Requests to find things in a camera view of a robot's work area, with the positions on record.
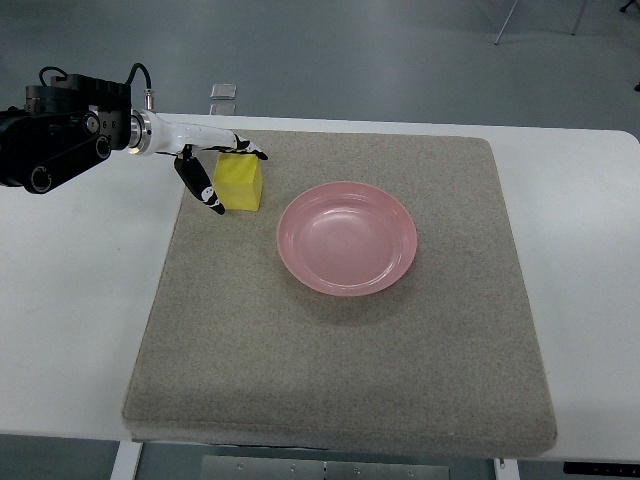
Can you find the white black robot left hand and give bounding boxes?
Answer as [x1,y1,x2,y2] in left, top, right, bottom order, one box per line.
[128,110,268,215]

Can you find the yellow foam block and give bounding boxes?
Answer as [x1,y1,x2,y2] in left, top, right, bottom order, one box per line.
[213,153,263,211]

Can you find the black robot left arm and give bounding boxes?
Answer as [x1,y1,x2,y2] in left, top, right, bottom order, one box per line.
[1,63,153,195]

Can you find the pink plate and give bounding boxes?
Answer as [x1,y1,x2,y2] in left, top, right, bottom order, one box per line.
[276,181,418,297]

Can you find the black label plate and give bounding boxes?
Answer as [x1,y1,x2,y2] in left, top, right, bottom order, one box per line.
[563,462,639,478]

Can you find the clear floor socket cover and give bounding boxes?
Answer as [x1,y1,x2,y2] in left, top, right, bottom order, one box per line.
[210,83,237,100]

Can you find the grey fabric mat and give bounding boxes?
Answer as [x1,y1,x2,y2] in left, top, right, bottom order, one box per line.
[122,131,557,458]

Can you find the metal chair legs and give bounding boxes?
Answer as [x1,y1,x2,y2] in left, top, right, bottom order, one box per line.
[492,1,639,46]

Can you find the white table frame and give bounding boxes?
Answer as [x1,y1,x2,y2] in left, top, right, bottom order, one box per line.
[109,441,143,480]

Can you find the grey metal base plate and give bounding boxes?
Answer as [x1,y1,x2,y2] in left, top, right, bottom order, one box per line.
[199,456,450,480]

